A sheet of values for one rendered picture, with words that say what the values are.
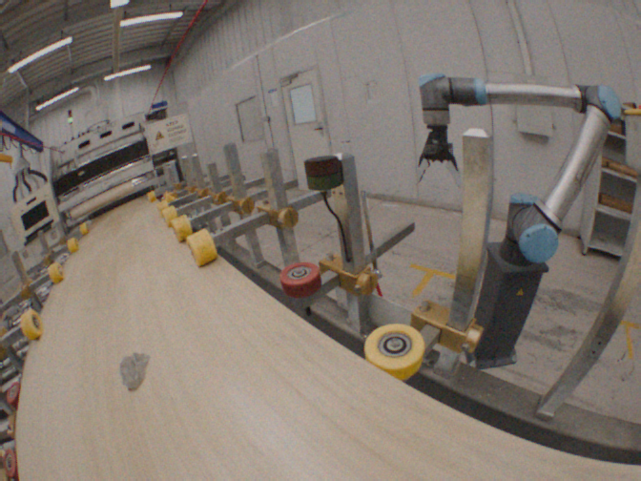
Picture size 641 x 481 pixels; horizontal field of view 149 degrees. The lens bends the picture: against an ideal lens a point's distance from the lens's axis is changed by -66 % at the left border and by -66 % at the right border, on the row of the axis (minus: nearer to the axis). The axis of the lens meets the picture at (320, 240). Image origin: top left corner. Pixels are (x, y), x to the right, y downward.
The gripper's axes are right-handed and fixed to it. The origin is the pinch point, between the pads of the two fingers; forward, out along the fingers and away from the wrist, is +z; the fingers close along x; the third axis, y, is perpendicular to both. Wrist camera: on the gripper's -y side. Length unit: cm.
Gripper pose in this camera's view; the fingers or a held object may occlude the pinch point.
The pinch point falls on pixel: (438, 186)
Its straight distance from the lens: 88.8
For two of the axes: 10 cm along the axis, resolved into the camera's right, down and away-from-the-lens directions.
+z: 1.5, 8.9, 4.3
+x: -7.2, -2.0, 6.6
